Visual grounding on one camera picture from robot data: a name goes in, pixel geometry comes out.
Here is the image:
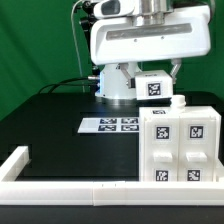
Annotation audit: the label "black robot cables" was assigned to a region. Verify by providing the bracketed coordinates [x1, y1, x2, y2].
[38, 78, 101, 95]

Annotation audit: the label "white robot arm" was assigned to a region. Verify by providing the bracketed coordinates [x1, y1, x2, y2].
[90, 0, 211, 101]

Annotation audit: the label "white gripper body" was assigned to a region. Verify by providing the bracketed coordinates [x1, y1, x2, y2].
[90, 5, 211, 65]

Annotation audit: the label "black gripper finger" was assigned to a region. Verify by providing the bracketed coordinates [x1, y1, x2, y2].
[120, 63, 135, 88]
[170, 59, 182, 81]

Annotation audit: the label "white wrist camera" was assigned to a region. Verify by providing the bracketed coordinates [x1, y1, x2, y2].
[93, 0, 135, 19]

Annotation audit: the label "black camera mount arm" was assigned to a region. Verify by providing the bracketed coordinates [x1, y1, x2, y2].
[79, 0, 101, 79]

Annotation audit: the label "white cabinet body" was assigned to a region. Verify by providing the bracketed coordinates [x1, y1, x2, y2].
[139, 95, 221, 181]

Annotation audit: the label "white U-shaped fence frame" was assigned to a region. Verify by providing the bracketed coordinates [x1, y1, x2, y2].
[0, 146, 224, 206]

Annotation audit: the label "white cabinet top block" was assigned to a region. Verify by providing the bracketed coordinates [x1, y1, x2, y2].
[135, 70, 173, 100]

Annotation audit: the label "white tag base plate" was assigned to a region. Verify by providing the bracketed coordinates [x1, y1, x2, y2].
[78, 117, 139, 133]

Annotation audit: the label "white cabinet door panel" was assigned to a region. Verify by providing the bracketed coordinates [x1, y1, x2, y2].
[178, 117, 216, 182]
[142, 116, 179, 182]

